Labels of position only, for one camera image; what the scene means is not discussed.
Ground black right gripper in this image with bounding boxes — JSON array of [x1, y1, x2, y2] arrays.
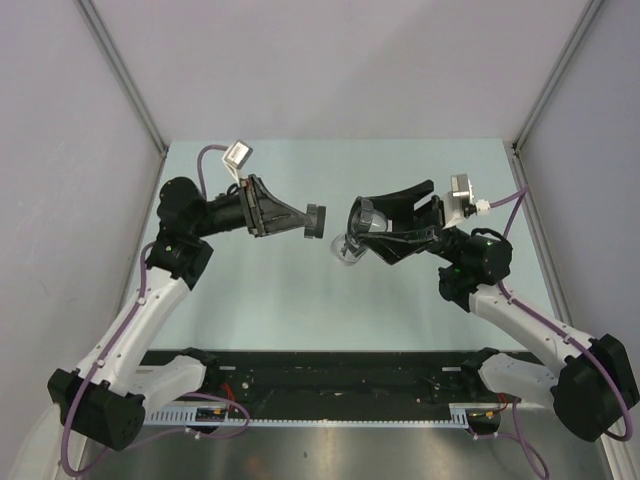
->
[[355, 179, 470, 266]]

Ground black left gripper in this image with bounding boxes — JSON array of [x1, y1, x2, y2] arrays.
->
[[192, 175, 311, 238]]

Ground dark grey threaded ring nut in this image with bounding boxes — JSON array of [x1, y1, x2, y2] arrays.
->
[[304, 204, 326, 239]]

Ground clear elbow fitting with grey nut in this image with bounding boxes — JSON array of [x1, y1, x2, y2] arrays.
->
[[331, 197, 389, 267]]

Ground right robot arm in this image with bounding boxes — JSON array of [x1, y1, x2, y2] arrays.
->
[[340, 175, 639, 442]]

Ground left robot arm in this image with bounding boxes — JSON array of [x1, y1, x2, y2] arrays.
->
[[47, 175, 326, 451]]

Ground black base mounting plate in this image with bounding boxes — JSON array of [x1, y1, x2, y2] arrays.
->
[[165, 351, 514, 430]]

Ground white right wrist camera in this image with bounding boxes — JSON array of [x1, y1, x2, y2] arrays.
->
[[442, 174, 491, 229]]

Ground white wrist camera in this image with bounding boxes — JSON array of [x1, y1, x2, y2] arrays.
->
[[442, 174, 491, 229], [222, 140, 253, 183]]

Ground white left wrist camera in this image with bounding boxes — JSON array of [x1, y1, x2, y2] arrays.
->
[[222, 140, 253, 183]]

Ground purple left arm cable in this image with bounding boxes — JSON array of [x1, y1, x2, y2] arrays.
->
[[62, 143, 251, 476]]

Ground white slotted cable duct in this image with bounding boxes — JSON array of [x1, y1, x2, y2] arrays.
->
[[144, 402, 502, 429]]

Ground left aluminium frame post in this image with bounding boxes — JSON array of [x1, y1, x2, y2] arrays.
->
[[74, 0, 169, 156]]

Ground aluminium frame post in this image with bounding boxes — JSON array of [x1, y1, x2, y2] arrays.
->
[[514, 0, 609, 151], [74, 0, 169, 156]]

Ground right aluminium frame post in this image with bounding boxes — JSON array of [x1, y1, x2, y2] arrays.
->
[[514, 0, 609, 151]]

